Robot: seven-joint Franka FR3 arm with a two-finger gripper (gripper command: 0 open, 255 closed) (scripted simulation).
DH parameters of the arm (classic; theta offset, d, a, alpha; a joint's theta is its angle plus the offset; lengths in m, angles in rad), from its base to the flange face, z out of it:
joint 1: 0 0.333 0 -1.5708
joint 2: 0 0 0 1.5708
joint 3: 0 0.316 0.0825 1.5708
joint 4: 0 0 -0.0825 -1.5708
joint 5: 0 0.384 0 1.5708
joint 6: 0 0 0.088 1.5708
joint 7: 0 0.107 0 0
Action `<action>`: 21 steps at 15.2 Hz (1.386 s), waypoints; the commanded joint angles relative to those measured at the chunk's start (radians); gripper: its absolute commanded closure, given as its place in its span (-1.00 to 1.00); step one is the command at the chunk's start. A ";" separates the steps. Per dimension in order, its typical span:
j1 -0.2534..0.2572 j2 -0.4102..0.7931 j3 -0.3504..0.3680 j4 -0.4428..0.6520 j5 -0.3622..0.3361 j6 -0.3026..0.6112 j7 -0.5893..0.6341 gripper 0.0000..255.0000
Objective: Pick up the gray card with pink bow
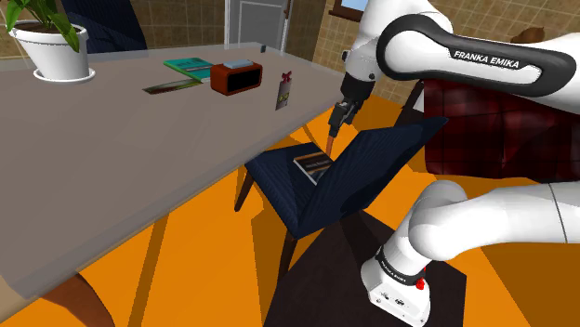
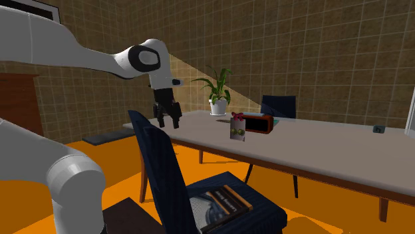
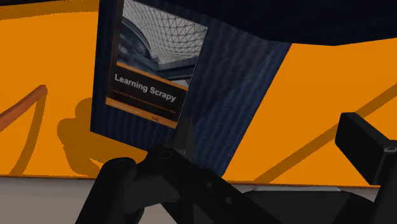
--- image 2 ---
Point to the book with orange stripe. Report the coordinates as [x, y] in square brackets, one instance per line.
[217, 207]

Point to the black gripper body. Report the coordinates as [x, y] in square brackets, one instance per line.
[163, 97]

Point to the white panel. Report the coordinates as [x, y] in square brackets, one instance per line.
[411, 120]

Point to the grey gift bag red bow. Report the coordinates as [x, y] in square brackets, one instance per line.
[237, 131]

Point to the green plant in white pot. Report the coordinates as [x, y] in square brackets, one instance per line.
[218, 103]

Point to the black framed wall picture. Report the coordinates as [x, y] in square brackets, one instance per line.
[35, 8]

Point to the dark robot stand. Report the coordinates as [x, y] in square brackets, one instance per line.
[129, 217]

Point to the red-brown box with black face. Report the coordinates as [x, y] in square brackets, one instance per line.
[257, 123]

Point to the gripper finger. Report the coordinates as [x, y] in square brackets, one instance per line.
[160, 118]
[176, 116]

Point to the dark flat floor mat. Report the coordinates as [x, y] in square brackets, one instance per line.
[107, 136]

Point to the brown wooden cabinet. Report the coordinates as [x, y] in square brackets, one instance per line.
[18, 103]

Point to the small dark grey box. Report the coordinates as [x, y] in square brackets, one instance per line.
[378, 129]

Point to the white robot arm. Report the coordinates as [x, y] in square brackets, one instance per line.
[61, 48]

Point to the dark blue chair with book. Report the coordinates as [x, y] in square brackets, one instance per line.
[163, 175]

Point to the long grey wooden table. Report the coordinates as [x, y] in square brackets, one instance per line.
[324, 152]

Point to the teal flat thing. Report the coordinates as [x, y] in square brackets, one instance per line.
[275, 121]

